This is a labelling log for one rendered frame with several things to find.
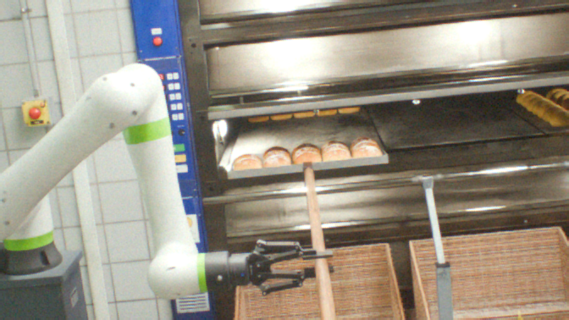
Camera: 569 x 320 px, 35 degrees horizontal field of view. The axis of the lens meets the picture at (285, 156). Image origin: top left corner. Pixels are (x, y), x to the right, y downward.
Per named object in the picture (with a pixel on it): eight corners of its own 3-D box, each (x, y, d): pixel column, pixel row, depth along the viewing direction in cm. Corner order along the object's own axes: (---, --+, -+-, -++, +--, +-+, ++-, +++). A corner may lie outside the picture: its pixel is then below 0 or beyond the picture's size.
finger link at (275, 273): (256, 272, 209) (256, 278, 209) (305, 275, 209) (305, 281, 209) (257, 267, 213) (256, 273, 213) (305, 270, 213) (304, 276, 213)
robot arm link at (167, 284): (146, 308, 207) (140, 262, 204) (154, 289, 219) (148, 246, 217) (207, 303, 206) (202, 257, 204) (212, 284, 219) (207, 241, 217)
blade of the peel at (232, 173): (388, 162, 308) (388, 155, 307) (228, 179, 309) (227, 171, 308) (377, 141, 343) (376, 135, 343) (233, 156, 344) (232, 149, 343)
